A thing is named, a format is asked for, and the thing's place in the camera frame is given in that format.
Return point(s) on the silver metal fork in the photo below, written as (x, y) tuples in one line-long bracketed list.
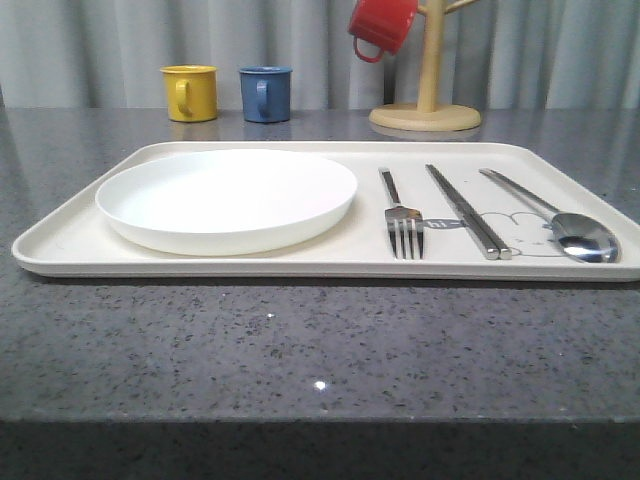
[(405, 226)]

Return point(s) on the white round plate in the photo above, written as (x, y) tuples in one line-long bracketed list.
[(227, 202)]

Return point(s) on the silver metal chopstick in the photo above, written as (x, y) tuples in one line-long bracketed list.
[(506, 252), (486, 243)]

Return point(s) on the silver metal spoon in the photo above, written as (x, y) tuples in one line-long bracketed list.
[(577, 235)]

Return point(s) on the cream rabbit serving tray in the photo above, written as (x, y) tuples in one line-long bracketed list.
[(75, 240)]

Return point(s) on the blue enamel mug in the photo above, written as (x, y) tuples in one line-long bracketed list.
[(266, 93)]

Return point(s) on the wooden mug tree stand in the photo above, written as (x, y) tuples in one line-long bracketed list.
[(428, 114)]

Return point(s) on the yellow enamel mug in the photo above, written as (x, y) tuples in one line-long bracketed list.
[(191, 92)]

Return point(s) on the red enamel mug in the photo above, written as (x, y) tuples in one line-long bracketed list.
[(381, 23)]

